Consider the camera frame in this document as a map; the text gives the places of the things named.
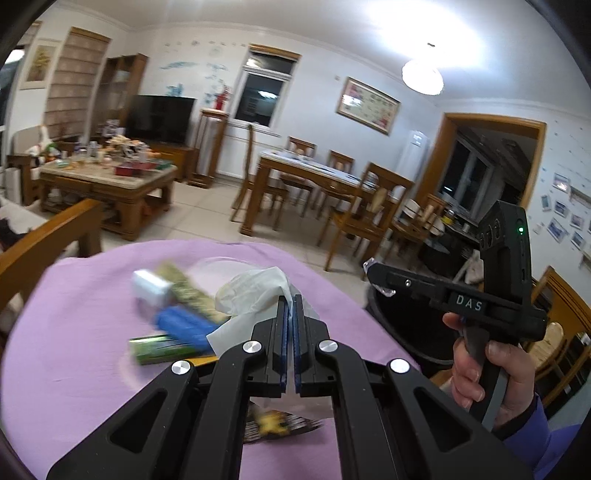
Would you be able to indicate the wooden television cabinet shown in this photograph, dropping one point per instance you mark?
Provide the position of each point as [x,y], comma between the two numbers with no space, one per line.
[178,154]

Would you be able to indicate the white goose plush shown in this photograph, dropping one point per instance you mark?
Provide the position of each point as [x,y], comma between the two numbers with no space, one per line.
[44,138]

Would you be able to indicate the wooden bookshelf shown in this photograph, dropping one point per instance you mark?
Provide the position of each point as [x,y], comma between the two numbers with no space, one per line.
[115,92]

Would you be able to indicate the white standing air conditioner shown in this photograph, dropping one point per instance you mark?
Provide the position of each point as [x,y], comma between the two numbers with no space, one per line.
[413,152]

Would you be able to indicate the black television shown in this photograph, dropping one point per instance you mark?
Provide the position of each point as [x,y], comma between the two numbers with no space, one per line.
[159,120]

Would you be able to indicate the black bin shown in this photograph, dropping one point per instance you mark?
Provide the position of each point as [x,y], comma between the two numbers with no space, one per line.
[406,337]

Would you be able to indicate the tall wooden stand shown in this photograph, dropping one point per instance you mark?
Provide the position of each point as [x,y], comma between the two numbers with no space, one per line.
[210,147]

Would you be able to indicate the wooden sofa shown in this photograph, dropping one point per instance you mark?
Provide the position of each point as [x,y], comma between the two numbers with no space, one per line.
[46,240]

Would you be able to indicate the green flat box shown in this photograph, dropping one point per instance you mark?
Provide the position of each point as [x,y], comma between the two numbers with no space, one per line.
[162,165]

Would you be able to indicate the small window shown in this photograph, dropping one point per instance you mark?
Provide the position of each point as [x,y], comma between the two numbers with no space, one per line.
[265,92]

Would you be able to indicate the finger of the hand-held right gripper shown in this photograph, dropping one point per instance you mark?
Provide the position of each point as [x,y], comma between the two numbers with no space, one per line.
[406,282]

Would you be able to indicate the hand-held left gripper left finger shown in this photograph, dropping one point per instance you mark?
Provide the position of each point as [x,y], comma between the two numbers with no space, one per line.
[286,355]

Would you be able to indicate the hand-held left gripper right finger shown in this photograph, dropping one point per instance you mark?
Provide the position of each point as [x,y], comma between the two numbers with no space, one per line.
[298,355]

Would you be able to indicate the blue plastic wrapper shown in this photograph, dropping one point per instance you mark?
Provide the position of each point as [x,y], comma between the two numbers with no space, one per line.
[184,325]

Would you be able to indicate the person's right hand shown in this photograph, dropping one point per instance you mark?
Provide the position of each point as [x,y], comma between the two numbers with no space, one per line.
[517,383]

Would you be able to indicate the beige armchair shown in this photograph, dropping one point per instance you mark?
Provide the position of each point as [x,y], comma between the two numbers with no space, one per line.
[23,152]

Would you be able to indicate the striped roller blind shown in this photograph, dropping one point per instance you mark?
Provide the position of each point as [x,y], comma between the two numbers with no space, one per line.
[78,87]

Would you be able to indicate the sunflower painting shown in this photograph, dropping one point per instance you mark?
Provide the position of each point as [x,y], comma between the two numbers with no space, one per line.
[40,64]

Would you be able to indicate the green shiny box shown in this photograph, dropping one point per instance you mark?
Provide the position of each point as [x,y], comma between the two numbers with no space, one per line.
[161,350]

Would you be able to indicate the purple printed tablecloth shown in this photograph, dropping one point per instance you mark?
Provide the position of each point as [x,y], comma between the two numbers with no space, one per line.
[92,392]

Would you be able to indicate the group of wall photos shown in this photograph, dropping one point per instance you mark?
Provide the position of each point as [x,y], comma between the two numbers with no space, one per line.
[561,182]

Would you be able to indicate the white pendant lamp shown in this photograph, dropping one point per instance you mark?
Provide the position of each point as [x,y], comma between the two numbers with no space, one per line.
[422,76]

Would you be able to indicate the red flat box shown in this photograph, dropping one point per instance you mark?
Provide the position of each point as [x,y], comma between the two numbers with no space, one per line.
[131,170]

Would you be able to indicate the person's right forearm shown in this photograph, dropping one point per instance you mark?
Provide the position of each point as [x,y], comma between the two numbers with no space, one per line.
[554,447]

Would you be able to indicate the framed flower picture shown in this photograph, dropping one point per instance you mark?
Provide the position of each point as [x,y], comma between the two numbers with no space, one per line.
[367,106]

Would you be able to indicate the wooden coffee table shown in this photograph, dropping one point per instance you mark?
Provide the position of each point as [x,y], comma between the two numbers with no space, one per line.
[111,184]

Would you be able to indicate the green printed box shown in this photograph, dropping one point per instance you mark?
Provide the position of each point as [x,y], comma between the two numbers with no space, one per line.
[194,290]

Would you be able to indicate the wooden model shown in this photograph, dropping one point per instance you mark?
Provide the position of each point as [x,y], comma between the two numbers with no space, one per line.
[122,143]

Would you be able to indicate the wooden dining chair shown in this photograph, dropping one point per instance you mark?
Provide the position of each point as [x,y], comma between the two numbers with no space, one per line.
[340,159]
[561,295]
[265,189]
[302,143]
[408,230]
[351,226]

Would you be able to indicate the wooden dining table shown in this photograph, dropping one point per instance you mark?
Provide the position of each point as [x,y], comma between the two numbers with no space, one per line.
[300,168]

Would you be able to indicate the wooden door frame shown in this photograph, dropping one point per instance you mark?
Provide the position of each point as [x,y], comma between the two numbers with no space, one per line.
[489,119]

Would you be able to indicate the red flower vase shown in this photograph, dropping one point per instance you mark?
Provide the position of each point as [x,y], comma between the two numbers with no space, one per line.
[221,99]

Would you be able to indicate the blue wall decal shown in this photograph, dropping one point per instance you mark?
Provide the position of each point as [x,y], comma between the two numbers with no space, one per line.
[194,69]

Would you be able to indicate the white tissue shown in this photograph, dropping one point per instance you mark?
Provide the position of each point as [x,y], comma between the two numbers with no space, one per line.
[249,295]

